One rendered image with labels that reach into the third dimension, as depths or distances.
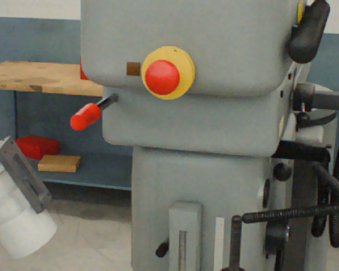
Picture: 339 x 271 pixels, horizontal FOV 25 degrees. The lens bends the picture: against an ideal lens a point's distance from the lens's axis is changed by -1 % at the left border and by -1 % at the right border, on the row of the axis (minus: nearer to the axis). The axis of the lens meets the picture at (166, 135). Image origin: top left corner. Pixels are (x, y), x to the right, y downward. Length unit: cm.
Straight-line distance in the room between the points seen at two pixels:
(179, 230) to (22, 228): 28
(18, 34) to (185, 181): 485
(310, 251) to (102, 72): 79
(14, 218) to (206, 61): 28
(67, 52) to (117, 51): 482
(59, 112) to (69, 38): 58
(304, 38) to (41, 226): 37
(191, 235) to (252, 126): 18
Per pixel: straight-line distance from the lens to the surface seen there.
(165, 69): 85
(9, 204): 86
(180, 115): 101
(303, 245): 158
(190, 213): 104
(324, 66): 536
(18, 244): 87
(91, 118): 92
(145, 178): 109
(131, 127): 103
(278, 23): 90
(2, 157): 84
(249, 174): 107
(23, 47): 587
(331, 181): 109
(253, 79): 89
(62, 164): 530
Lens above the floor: 194
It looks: 16 degrees down
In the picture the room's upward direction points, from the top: 1 degrees clockwise
